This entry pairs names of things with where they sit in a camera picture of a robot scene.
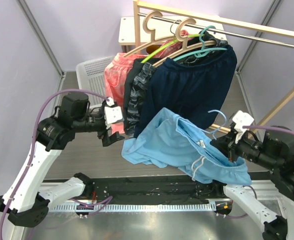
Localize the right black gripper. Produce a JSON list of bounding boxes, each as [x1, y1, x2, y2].
[[210, 124, 279, 169]]

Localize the light blue wire hanger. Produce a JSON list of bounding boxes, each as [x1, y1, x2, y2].
[[203, 109, 228, 141]]

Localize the light blue shorts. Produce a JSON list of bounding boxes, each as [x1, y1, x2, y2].
[[121, 108, 252, 186]]

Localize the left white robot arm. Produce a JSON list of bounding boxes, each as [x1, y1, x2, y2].
[[0, 89, 124, 228]]

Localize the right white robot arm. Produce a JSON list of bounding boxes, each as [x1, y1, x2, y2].
[[210, 124, 294, 240]]

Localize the black grey patterned shorts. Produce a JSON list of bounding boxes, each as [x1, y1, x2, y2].
[[124, 41, 229, 137]]

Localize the pink patterned shorts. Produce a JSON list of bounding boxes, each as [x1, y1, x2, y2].
[[104, 29, 190, 136]]

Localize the navy blue shorts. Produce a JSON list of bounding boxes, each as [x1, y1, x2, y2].
[[134, 45, 237, 138]]

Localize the teal plastic hanger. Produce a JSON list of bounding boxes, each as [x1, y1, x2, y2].
[[173, 25, 227, 62]]

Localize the right wooden hanger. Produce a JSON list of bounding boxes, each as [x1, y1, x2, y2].
[[153, 18, 216, 67]]

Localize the wooden hanger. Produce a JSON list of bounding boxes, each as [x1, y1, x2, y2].
[[121, 11, 174, 57], [153, 18, 216, 67]]

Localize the lime green hanger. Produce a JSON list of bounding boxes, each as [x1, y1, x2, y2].
[[140, 33, 200, 64]]

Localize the left wooden hanger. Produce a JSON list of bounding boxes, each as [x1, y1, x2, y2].
[[121, 11, 174, 57]]

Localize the white plastic basket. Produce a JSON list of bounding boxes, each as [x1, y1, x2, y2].
[[76, 56, 114, 96]]

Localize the metal hanging rod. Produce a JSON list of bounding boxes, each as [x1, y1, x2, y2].
[[152, 16, 294, 49]]

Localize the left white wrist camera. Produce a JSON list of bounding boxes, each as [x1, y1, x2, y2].
[[103, 101, 124, 128]]

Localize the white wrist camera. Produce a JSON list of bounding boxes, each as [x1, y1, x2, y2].
[[230, 110, 254, 144], [103, 101, 124, 128]]

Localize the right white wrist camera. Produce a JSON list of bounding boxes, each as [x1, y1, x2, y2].
[[230, 110, 254, 144]]

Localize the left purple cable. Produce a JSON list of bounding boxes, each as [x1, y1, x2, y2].
[[0, 88, 114, 240]]

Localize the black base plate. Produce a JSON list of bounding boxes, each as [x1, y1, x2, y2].
[[75, 175, 228, 205]]

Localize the white slotted cable duct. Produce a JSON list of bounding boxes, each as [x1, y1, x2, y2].
[[50, 201, 216, 213]]

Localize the wooden clothes rack frame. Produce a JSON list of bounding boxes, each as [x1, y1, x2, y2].
[[133, 0, 294, 126]]

